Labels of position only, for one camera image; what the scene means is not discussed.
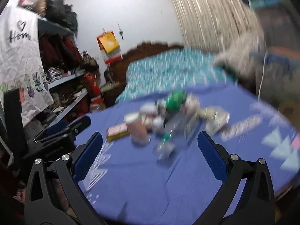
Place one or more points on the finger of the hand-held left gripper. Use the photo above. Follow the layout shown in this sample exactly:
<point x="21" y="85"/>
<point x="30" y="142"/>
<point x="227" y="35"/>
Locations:
<point x="57" y="127"/>
<point x="54" y="137"/>

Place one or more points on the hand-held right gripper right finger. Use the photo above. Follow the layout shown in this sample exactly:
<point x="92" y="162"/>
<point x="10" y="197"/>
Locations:
<point x="212" y="157"/>

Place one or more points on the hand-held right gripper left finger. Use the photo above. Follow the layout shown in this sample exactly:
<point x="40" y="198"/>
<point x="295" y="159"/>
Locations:
<point x="89" y="157"/>

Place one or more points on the white packet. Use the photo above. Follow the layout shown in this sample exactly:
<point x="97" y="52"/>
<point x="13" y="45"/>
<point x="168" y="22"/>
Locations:
<point x="216" y="119"/>

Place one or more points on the small green white bottle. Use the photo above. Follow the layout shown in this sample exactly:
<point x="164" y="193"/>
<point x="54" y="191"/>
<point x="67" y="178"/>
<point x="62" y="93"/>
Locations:
<point x="165" y="145"/>

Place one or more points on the pink paper cup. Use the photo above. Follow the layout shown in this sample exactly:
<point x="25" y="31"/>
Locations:
<point x="138" y="131"/>

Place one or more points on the white wrapper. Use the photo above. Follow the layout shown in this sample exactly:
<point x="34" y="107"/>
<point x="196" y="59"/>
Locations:
<point x="150" y="114"/>

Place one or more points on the grey metal shelf rack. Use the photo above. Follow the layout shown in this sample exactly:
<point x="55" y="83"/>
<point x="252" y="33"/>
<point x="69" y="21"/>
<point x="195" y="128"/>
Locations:
<point x="70" y="77"/>

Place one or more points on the red gift bag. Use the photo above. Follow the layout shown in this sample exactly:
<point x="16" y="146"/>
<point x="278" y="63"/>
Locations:
<point x="92" y="86"/>

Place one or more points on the white printed cloth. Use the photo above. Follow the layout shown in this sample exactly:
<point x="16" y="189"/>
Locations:
<point x="21" y="58"/>

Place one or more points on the blue printed blanket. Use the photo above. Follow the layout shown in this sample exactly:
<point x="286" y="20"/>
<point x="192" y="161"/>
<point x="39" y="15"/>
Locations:
<point x="150" y="187"/>

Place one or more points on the brown woven bag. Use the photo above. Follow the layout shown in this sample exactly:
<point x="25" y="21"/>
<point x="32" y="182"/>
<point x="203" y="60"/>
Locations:
<point x="89" y="62"/>

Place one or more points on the dark red hanging clothes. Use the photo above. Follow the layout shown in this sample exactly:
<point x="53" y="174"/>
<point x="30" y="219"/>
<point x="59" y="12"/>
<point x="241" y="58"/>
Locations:
<point x="58" y="49"/>

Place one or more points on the brown wooden headboard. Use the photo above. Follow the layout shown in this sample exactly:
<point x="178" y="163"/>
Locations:
<point x="117" y="70"/>

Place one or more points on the tan wooden stool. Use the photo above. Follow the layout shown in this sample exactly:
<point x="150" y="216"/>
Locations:
<point x="288" y="110"/>

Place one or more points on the red and white box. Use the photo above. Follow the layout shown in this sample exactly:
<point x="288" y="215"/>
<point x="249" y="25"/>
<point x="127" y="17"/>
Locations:
<point x="113" y="56"/>

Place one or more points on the teal patterned bedsheet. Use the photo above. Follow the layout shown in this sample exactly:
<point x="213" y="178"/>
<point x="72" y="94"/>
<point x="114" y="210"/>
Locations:
<point x="164" y="72"/>

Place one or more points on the yellow cardboard box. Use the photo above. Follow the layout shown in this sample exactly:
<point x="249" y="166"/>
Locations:
<point x="108" y="41"/>

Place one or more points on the grey plush blanket bundle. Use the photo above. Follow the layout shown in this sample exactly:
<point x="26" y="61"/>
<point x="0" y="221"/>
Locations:
<point x="243" y="51"/>

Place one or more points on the pile of dark bags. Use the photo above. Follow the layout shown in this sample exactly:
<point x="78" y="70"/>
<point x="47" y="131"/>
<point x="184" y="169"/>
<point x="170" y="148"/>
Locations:
<point x="57" y="7"/>

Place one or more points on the striped beige curtain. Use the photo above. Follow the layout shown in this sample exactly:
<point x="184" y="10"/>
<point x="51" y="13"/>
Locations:
<point x="211" y="9"/>

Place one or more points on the wall hook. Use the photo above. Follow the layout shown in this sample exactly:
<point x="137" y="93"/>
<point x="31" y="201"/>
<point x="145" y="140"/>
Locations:
<point x="120" y="31"/>

